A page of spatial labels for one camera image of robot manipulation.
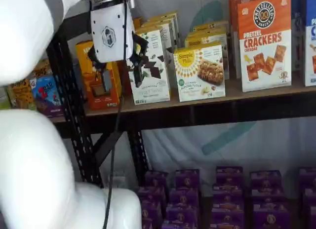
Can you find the blue and white box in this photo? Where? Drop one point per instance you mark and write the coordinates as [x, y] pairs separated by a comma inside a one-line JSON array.
[[311, 41]]

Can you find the orange Revival crackers box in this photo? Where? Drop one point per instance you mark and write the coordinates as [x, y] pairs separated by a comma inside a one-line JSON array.
[[82, 66]]

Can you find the orange pretzel crackers box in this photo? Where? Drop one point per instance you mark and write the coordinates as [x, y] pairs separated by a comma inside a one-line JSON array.
[[233, 29], [266, 53]]

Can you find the Simple Mills sweet thins box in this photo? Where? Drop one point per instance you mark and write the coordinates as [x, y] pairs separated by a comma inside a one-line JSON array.
[[153, 90], [166, 36], [174, 24]]

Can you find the Simple Mills almond bars box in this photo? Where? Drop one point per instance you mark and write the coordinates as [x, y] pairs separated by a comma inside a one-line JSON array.
[[209, 31], [212, 24], [197, 90], [224, 61]]

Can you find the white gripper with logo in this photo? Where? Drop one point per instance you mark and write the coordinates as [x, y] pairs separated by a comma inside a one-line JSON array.
[[111, 34]]

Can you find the green snack box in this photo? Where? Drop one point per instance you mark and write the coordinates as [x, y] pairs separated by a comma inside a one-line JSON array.
[[5, 99]]

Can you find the orange chocolate chip snack box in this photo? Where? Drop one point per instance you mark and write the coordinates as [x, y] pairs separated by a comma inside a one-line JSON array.
[[42, 69], [22, 93]]

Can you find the purple Annie's box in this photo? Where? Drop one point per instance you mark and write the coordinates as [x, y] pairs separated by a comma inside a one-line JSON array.
[[228, 194], [265, 180], [184, 198], [181, 214], [309, 197], [150, 195], [311, 217], [307, 178], [227, 226], [271, 217], [150, 214], [229, 176], [187, 179], [156, 179], [269, 197], [228, 214], [179, 225]]

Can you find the black metal shelf rack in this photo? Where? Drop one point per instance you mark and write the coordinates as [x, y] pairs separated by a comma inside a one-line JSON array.
[[56, 71], [172, 118]]

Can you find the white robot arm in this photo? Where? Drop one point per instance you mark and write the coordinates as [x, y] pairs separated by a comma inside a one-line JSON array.
[[29, 164]]

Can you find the wooden shelf board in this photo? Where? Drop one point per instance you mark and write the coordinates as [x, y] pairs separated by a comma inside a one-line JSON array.
[[197, 103], [58, 119]]

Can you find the dark blue box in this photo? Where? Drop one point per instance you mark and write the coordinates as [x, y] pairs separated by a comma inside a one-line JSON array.
[[298, 29]]

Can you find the purple Zbar chocolate chip box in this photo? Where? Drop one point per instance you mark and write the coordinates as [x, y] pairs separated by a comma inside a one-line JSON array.
[[47, 98]]

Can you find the white backdrop sheet teal print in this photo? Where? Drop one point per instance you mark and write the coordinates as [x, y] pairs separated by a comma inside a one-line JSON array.
[[222, 145]]

